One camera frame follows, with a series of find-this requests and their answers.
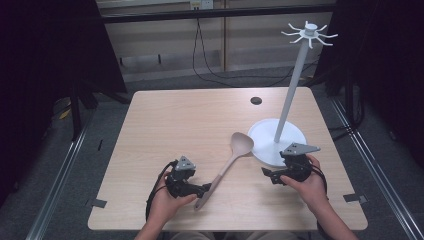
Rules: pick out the white utensil rack stand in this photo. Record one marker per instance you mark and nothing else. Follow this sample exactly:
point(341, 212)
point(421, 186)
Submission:
point(283, 133)

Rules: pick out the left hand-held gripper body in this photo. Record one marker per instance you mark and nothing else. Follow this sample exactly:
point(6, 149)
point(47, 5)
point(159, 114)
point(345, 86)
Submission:
point(181, 185)

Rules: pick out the white wall power outlet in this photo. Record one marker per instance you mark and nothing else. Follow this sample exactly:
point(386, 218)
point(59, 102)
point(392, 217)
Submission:
point(201, 4)

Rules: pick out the black horizontal bar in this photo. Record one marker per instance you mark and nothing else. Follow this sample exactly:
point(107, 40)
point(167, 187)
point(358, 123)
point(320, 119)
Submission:
point(216, 13)

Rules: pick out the wooden table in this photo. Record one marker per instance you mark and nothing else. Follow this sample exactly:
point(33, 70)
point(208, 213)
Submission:
point(186, 126)

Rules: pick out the person's left hand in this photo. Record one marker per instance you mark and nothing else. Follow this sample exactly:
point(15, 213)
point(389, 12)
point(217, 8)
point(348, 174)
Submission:
point(166, 205)

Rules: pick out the black metal stand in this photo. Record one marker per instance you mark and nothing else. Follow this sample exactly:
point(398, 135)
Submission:
point(80, 103)

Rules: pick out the person's right hand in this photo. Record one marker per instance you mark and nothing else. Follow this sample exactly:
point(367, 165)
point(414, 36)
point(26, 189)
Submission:
point(308, 190)

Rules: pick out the grey tape piece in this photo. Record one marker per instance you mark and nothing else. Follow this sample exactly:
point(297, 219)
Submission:
point(96, 202)
point(355, 198)

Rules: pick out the beige silicone spoon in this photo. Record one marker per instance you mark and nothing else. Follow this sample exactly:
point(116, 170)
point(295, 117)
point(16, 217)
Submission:
point(230, 160)

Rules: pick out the metal floor rail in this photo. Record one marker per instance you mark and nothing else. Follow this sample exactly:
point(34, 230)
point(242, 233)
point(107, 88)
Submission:
point(373, 166)
point(58, 186)

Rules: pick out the person's lap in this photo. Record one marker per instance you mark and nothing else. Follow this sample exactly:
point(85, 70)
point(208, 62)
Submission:
point(233, 236)

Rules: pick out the black curtain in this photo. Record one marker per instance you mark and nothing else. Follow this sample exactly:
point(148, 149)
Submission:
point(380, 60)
point(46, 50)

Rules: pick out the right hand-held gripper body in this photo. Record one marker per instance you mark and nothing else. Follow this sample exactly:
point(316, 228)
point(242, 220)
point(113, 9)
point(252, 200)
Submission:
point(296, 163)

